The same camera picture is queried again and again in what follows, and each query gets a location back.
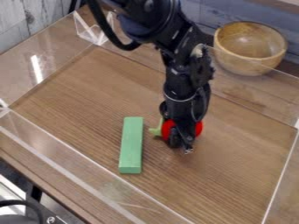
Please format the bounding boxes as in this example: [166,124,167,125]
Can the clear acrylic tray walls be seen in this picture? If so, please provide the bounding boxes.
[0,18,299,224]

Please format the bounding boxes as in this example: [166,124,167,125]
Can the green rectangular block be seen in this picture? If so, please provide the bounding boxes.
[118,116,144,174]

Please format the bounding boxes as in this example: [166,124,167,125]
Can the clear acrylic corner bracket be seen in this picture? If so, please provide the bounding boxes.
[72,11,108,46]

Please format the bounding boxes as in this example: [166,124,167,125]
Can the black device with logo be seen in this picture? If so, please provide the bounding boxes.
[24,195,71,224]

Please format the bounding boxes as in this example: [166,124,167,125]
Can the black cable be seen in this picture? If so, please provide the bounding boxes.
[0,199,43,224]

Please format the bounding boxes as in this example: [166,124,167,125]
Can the wooden bowl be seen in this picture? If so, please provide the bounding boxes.
[214,21,289,76]

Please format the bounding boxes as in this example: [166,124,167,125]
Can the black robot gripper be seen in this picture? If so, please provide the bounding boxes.
[163,45,215,154]

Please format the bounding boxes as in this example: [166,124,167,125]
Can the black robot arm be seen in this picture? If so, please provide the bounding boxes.
[87,0,215,154]

